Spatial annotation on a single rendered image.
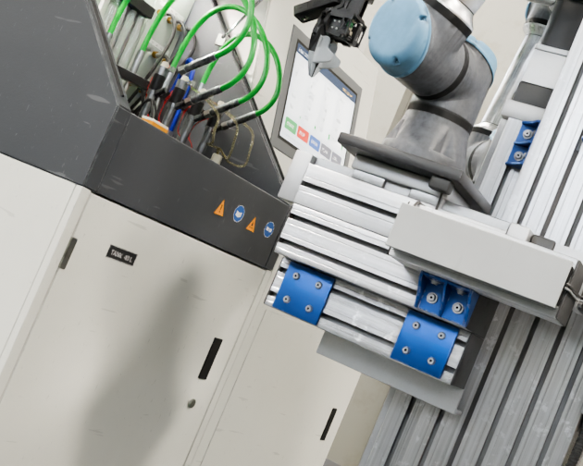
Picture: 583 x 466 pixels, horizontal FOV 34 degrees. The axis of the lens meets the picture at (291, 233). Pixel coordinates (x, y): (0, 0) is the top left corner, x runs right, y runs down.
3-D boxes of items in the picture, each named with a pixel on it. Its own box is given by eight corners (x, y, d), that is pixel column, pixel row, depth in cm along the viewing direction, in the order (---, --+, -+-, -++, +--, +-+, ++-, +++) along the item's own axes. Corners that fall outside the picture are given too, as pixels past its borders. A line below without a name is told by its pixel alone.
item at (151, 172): (97, 192, 172) (132, 113, 172) (80, 186, 174) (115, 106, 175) (264, 268, 224) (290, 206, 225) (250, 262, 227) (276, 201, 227)
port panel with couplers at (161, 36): (123, 98, 241) (171, -11, 243) (114, 95, 243) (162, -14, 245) (153, 116, 252) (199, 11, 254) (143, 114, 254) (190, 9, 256)
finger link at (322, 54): (321, 75, 203) (338, 36, 204) (299, 69, 207) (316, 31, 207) (328, 80, 206) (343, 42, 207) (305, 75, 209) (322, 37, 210)
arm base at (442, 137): (468, 194, 165) (490, 141, 165) (448, 169, 151) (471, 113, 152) (392, 168, 171) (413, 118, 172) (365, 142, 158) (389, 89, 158)
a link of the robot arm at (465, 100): (485, 136, 162) (514, 64, 163) (448, 104, 152) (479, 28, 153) (429, 124, 170) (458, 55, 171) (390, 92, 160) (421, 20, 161)
